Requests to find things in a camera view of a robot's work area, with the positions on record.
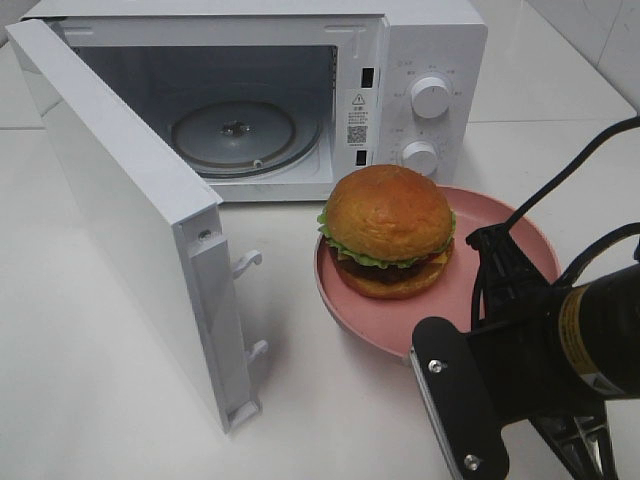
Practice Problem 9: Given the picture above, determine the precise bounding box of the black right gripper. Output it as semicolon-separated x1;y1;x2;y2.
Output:
466;223;639;479

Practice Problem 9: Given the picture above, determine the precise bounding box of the pink round plate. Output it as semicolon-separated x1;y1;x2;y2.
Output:
313;185;561;370

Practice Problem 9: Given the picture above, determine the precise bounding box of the burger with lettuce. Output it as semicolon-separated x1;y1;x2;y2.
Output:
317;164;456;300

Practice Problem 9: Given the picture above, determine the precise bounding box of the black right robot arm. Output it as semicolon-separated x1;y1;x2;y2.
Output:
466;223;639;479

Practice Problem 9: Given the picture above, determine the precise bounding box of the lower white control knob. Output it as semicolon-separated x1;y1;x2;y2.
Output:
401;141;439;176

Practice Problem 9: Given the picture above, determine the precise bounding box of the white control knob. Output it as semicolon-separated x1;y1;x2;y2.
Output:
410;76;451;119
401;141;439;176

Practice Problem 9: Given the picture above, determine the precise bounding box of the upper white control knob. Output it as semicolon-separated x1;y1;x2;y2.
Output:
410;76;451;119

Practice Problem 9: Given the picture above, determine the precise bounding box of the white warning label sticker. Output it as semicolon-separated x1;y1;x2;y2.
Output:
344;89;370;147

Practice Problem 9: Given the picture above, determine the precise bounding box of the white microwave oven body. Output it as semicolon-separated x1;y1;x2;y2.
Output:
14;1;488;202

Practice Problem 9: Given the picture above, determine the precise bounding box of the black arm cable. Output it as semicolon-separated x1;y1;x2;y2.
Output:
469;114;640;331

